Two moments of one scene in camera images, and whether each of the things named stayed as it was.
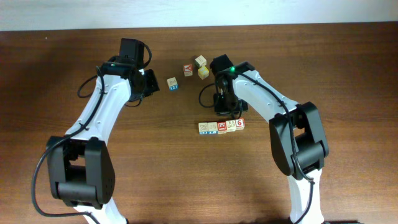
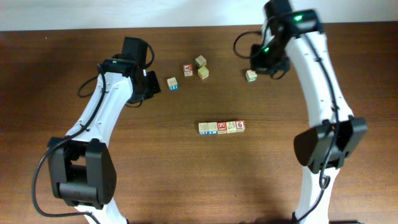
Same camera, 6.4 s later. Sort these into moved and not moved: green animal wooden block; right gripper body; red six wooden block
Moved: right gripper body
Not moved: green animal wooden block; red six wooden block
